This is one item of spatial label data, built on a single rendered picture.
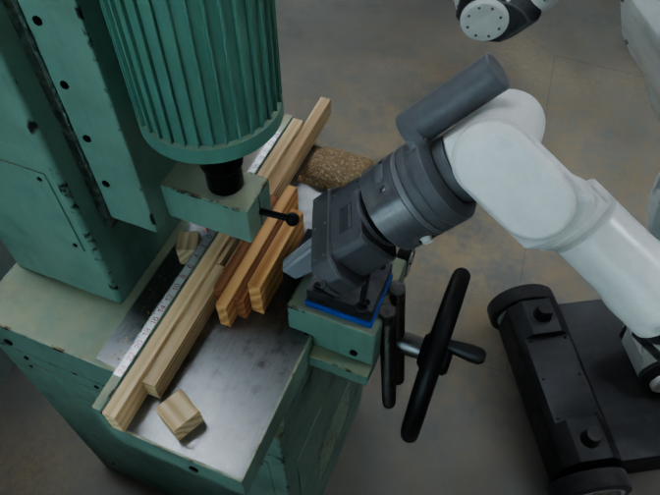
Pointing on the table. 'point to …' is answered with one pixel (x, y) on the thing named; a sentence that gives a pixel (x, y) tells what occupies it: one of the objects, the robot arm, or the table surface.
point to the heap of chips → (333, 168)
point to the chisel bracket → (194, 191)
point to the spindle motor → (200, 74)
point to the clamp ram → (292, 277)
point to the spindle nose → (224, 177)
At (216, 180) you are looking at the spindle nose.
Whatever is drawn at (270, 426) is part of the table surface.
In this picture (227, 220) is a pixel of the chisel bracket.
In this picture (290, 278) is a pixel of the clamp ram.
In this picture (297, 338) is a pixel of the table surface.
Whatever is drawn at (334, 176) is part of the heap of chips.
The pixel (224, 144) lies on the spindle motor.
